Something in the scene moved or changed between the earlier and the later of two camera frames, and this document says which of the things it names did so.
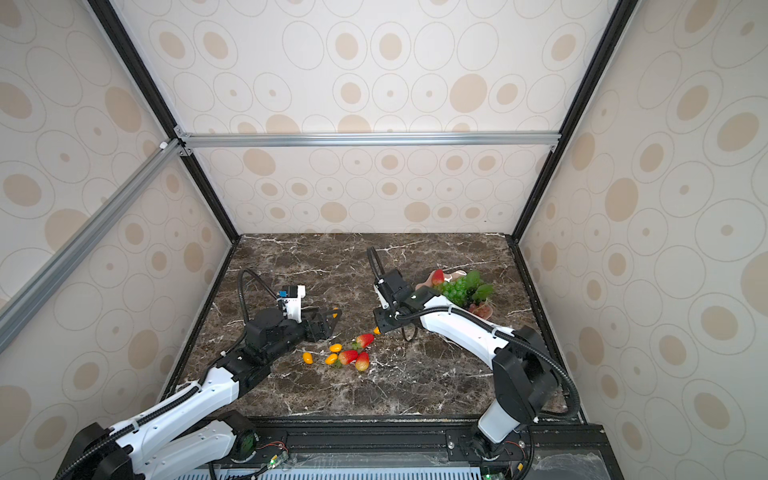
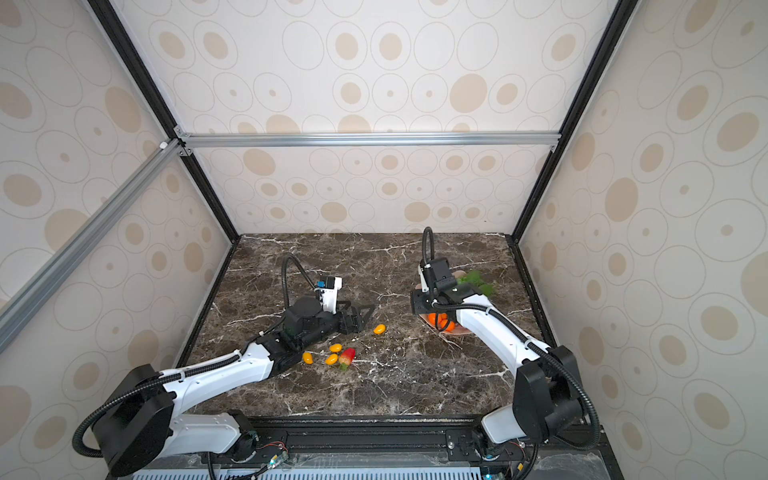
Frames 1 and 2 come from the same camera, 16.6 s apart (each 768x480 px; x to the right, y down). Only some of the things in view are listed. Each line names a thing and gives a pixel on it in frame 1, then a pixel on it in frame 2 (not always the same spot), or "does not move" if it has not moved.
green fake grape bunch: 466,290 does not move
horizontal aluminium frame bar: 367,139 does not move
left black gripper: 323,330 to 356,325
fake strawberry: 345,357 does not move
